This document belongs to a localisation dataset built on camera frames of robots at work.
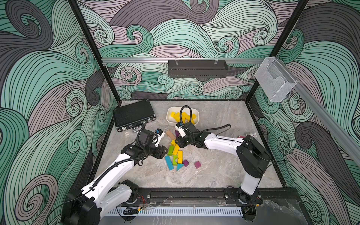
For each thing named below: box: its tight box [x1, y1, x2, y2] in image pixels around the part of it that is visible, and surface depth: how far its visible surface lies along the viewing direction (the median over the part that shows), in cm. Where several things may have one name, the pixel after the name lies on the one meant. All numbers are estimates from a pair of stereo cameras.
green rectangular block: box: [167, 145, 175, 157], surface depth 91 cm
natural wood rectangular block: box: [165, 130, 177, 141], surface depth 100 cm
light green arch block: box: [172, 154, 179, 166], surface depth 87 cm
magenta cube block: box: [194, 161, 202, 169], surface depth 85 cm
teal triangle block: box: [176, 163, 185, 172], surface depth 85 cm
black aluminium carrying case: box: [113, 98, 157, 133], surface depth 103 cm
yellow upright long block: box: [172, 143, 180, 156], surface depth 91 cm
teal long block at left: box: [165, 155, 174, 171], surface depth 87 cm
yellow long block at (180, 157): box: [177, 150, 184, 165], surface depth 88 cm
